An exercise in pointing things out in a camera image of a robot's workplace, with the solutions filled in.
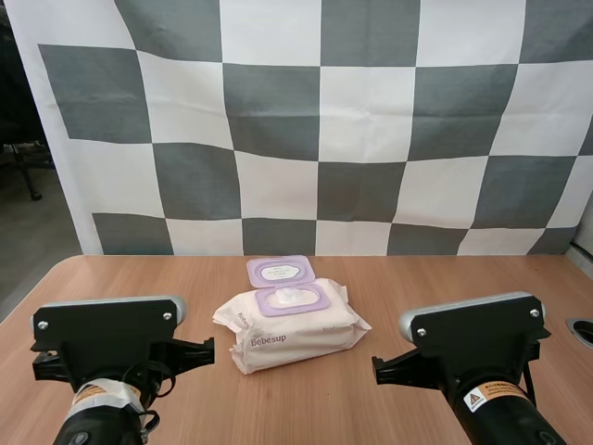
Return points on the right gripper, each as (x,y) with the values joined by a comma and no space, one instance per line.
(398,368)

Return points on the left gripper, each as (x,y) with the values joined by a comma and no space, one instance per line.
(185,354)

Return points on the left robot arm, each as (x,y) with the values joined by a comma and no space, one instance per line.
(92,417)

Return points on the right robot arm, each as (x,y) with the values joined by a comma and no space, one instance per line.
(500,412)

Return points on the white wet wipes pack lilac lid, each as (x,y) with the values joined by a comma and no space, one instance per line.
(296,334)

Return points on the checked cloth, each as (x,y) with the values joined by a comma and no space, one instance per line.
(301,130)

